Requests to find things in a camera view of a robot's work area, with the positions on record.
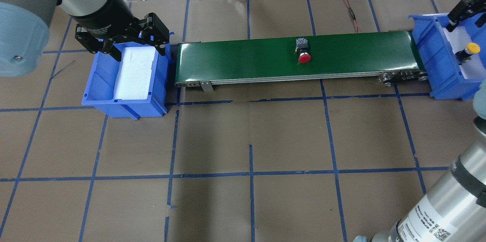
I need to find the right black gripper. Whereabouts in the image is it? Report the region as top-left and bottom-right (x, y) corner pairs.
(446, 0), (486, 32)

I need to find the blue bin right side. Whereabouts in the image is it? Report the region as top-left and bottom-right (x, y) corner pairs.
(410, 13), (486, 100)

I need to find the yellow push button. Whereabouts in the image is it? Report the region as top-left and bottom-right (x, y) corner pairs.
(455, 42), (481, 65)

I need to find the blue bin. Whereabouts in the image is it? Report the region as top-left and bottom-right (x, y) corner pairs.
(410, 13), (486, 100)
(81, 42), (173, 120)

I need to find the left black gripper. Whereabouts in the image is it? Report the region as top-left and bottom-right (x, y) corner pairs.
(74, 0), (170, 62)

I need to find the green conveyor belt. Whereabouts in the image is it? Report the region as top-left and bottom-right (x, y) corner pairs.
(175, 31), (428, 91)

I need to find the blue bin left side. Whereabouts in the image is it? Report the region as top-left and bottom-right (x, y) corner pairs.
(81, 42), (173, 120)

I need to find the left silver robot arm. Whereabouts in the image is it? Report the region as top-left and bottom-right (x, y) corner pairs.
(0, 0), (170, 77)

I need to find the red push button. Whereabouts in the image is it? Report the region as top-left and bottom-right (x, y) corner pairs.
(295, 37), (311, 63)

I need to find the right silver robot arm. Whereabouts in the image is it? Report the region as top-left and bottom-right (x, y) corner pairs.
(355, 0), (486, 242)

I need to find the white foam pad left bin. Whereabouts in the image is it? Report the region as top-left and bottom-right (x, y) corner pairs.
(113, 46), (156, 100)

